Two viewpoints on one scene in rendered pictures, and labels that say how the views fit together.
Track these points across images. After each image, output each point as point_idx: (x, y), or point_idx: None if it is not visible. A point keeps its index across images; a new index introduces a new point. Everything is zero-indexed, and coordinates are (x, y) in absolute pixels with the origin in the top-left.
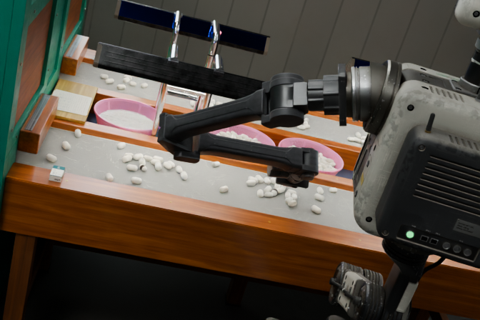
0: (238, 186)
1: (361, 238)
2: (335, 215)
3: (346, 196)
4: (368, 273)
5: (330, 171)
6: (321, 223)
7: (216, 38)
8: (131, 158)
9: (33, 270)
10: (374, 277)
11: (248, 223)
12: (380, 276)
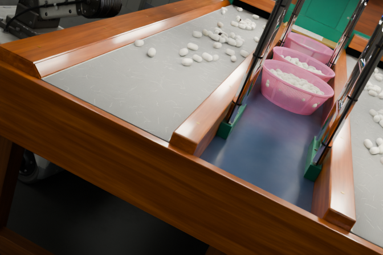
0: (229, 34)
1: (150, 18)
2: (191, 40)
3: (227, 63)
4: None
5: (264, 66)
6: (179, 30)
7: None
8: (248, 20)
9: None
10: None
11: (174, 4)
12: None
